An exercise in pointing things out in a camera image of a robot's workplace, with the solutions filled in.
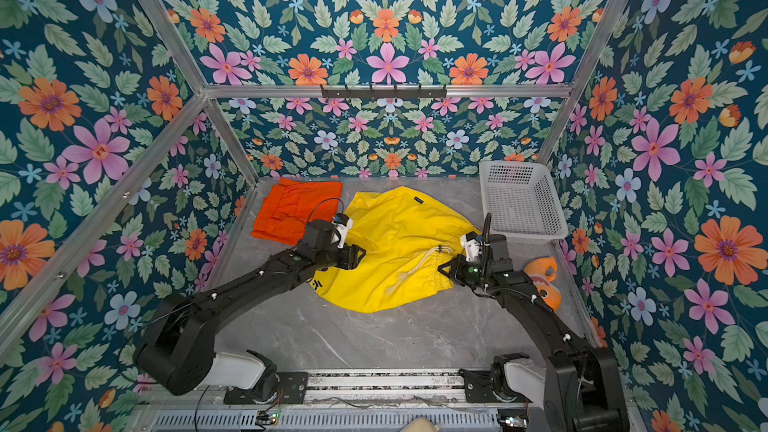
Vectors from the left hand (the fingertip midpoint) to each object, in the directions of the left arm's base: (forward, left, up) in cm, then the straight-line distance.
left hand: (364, 244), depth 85 cm
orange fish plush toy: (-7, -54, -9) cm, 55 cm away
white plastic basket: (+22, -58, -12) cm, 64 cm away
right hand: (-8, -21, -2) cm, 23 cm away
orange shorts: (+20, +30, -10) cm, 37 cm away
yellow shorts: (+8, -13, -11) cm, 19 cm away
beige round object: (-43, -13, -8) cm, 45 cm away
